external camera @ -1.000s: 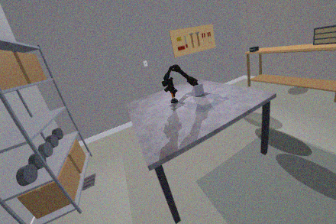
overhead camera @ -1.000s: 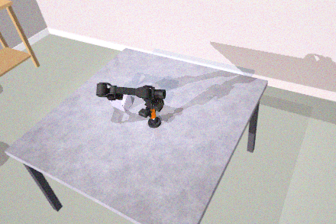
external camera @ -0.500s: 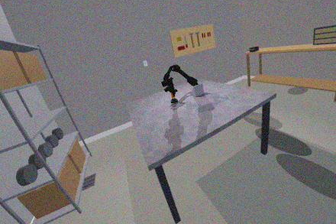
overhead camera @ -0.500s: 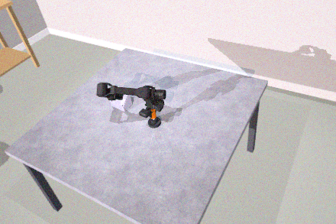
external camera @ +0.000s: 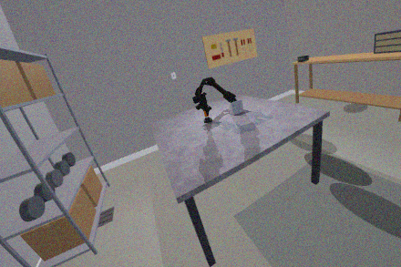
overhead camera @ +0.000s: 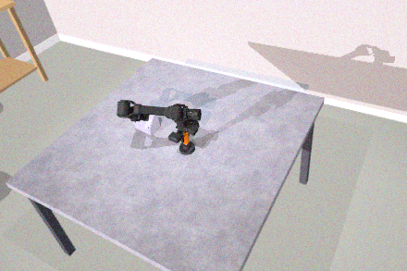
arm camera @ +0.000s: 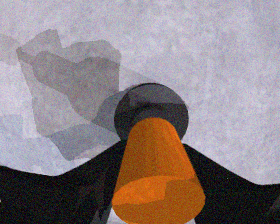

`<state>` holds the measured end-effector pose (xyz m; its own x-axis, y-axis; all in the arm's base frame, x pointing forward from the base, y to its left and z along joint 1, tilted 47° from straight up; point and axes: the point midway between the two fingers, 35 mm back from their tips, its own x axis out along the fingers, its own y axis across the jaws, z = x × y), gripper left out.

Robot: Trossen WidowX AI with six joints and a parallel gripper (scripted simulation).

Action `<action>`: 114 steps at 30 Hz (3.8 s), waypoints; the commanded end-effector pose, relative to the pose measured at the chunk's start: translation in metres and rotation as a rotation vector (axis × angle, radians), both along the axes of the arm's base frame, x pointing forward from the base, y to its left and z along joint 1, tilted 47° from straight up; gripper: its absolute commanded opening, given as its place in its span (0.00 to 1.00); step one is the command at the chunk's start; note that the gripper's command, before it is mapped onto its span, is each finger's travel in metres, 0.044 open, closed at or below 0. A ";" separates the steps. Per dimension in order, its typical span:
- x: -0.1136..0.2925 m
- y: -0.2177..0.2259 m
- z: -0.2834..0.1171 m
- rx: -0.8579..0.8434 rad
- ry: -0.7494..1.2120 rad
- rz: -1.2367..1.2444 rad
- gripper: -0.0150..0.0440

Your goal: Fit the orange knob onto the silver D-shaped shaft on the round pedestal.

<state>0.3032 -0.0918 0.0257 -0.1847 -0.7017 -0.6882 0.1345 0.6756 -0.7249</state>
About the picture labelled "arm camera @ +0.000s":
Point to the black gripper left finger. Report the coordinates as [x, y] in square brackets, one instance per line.
[80, 196]

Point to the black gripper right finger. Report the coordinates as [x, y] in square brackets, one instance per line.
[230, 198]

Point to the orange knob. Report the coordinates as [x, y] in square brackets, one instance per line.
[157, 183]

